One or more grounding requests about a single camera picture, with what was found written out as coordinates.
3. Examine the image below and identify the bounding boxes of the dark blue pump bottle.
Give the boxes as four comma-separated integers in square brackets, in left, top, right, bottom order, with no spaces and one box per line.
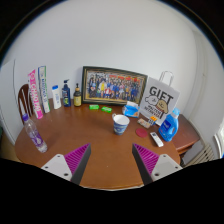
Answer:
[61,79,72,108]

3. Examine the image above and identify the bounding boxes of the colourful puzzle cube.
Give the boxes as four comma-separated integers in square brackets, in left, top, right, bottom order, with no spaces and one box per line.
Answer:
[148,115,158,127]

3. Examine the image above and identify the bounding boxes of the white lotion bottle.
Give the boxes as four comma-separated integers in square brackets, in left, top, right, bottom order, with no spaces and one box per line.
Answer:
[51,84,63,110]

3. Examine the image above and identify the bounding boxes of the brown wooden chair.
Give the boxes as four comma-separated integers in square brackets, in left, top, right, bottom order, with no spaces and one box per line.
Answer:
[17,83,35,126]

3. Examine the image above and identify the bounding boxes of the white blue patterned mug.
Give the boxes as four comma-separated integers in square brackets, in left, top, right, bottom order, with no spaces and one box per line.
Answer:
[111,113,131,136]

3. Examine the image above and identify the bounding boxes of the clear purple-capped water bottle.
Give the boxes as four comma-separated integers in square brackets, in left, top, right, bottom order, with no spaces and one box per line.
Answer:
[22,113,49,154]

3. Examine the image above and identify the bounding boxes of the white radiator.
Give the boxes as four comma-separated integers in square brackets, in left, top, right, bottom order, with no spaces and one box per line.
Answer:
[181,139,218,166]

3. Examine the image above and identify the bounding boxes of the white paper gift bag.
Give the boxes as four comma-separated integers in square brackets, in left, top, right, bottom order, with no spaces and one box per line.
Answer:
[138,70,181,126]

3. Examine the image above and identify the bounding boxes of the white remote control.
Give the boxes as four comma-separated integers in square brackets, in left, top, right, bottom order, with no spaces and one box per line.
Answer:
[149,131,165,148]

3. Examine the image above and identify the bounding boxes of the blue tissue pack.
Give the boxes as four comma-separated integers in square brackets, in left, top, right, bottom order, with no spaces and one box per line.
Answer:
[121,100,141,119]

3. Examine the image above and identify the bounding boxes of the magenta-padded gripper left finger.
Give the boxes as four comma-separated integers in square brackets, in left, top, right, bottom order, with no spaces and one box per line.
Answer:
[40,143,92,185]

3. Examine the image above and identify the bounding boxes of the blue detergent bottle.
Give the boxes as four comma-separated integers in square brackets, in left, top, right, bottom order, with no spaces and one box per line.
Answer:
[157,107,181,143]

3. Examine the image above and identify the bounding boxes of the flat round red coaster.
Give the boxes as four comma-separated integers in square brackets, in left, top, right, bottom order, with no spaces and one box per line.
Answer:
[135,127,149,139]

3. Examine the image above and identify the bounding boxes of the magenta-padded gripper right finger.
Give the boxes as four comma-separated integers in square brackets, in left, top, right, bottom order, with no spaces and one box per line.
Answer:
[132,143,184,185]

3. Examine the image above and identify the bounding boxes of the framed group photo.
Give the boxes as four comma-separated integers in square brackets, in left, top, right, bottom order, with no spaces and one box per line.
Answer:
[81,65,149,106]

